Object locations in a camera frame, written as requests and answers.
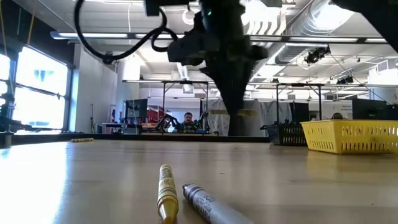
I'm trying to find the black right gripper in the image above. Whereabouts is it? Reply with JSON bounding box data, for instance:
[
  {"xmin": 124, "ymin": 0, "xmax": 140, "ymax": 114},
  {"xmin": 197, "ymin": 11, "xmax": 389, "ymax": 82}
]
[{"xmin": 200, "ymin": 18, "xmax": 269, "ymax": 116}]

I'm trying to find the patterned white curtain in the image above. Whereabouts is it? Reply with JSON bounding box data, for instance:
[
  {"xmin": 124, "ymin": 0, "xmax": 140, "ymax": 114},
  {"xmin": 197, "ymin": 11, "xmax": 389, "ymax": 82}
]
[{"xmin": 206, "ymin": 99, "xmax": 231, "ymax": 136}]

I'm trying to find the dark grey curtain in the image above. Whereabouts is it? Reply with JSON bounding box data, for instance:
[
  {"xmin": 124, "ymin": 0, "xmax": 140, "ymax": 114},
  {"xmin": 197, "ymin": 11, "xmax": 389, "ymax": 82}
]
[{"xmin": 228, "ymin": 101, "xmax": 268, "ymax": 137}]

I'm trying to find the light grey curtain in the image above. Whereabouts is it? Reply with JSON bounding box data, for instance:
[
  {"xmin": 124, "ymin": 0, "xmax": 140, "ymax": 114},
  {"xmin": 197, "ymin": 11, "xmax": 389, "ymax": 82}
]
[{"xmin": 262, "ymin": 100, "xmax": 295, "ymax": 125}]

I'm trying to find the black plastic basket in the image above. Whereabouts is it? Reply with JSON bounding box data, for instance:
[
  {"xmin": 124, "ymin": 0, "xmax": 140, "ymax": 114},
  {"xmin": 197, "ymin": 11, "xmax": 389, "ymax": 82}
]
[{"xmin": 260, "ymin": 123, "xmax": 308, "ymax": 147}]

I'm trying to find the red storage rack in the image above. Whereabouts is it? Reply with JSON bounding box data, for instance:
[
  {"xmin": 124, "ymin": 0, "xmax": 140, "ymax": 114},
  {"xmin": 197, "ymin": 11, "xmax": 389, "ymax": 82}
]
[{"xmin": 146, "ymin": 105, "xmax": 172, "ymax": 124}]

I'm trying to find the black ceiling track light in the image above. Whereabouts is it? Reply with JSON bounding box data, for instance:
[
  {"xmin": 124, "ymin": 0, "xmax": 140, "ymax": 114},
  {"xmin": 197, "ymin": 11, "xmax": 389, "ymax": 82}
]
[{"xmin": 303, "ymin": 45, "xmax": 331, "ymax": 65}]

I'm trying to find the black computer monitor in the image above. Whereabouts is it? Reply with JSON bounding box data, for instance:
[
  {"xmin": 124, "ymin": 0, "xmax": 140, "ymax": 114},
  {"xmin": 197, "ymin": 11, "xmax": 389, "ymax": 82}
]
[
  {"xmin": 351, "ymin": 98, "xmax": 388, "ymax": 121},
  {"xmin": 123, "ymin": 98, "xmax": 149, "ymax": 125}
]

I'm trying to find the ceiling strip light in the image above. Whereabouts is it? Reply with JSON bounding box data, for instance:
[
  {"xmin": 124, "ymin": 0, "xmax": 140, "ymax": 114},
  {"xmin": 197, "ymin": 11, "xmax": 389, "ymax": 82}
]
[
  {"xmin": 49, "ymin": 30, "xmax": 187, "ymax": 40},
  {"xmin": 248, "ymin": 35, "xmax": 389, "ymax": 44}
]

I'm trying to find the white crayon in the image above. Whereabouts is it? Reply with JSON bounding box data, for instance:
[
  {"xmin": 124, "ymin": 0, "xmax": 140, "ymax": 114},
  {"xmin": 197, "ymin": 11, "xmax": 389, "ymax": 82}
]
[{"xmin": 182, "ymin": 183, "xmax": 254, "ymax": 224}]

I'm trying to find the yellow plastic basket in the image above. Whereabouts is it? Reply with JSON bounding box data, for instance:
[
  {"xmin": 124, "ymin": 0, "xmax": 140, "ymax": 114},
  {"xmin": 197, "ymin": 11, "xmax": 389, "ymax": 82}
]
[{"xmin": 300, "ymin": 119, "xmax": 398, "ymax": 156}]

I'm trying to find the large window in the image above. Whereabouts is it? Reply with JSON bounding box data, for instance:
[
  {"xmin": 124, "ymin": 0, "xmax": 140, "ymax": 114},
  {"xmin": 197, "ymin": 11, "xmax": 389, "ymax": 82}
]
[{"xmin": 0, "ymin": 46, "xmax": 74, "ymax": 134}]

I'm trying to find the black equipment stand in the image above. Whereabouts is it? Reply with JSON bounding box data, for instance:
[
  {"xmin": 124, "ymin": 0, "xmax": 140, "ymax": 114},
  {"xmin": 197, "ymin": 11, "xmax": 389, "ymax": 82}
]
[{"xmin": 0, "ymin": 91, "xmax": 32, "ymax": 149}]

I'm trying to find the white ventilation duct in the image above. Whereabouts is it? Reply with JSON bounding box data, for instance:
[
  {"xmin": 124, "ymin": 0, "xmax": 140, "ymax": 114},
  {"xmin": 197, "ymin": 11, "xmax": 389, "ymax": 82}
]
[{"xmin": 175, "ymin": 62, "xmax": 191, "ymax": 81}]

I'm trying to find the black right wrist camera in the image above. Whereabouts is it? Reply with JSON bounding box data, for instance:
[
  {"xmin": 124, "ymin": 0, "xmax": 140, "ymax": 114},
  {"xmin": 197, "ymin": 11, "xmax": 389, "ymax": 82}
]
[{"xmin": 167, "ymin": 30, "xmax": 218, "ymax": 67}]

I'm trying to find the black frame workbench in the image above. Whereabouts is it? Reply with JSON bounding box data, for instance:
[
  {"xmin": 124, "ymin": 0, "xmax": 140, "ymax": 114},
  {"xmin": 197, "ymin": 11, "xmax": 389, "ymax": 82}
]
[
  {"xmin": 248, "ymin": 82, "xmax": 361, "ymax": 121},
  {"xmin": 123, "ymin": 79, "xmax": 210, "ymax": 135}
]

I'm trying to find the white cable coil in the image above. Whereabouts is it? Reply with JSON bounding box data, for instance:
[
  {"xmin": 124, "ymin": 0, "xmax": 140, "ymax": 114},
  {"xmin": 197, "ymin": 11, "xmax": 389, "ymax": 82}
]
[{"xmin": 181, "ymin": 8, "xmax": 197, "ymax": 26}]

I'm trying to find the black metal table frame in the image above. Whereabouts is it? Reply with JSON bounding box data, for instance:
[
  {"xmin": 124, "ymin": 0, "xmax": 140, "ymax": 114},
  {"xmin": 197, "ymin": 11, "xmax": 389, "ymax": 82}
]
[{"xmin": 0, "ymin": 132, "xmax": 271, "ymax": 144}]

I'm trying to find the ribbed silver duct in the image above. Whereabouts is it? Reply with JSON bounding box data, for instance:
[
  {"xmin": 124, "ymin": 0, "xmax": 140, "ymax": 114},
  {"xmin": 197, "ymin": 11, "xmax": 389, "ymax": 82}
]
[{"xmin": 275, "ymin": 0, "xmax": 355, "ymax": 65}]

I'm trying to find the white wall sign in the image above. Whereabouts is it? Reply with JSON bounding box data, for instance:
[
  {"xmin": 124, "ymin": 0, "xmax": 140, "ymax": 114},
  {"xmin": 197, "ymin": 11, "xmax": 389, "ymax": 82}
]
[{"xmin": 330, "ymin": 101, "xmax": 354, "ymax": 119}]

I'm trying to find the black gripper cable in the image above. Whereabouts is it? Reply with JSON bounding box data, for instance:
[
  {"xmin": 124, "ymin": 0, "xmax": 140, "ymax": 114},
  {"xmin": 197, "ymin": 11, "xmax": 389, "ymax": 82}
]
[{"xmin": 73, "ymin": 0, "xmax": 180, "ymax": 65}]

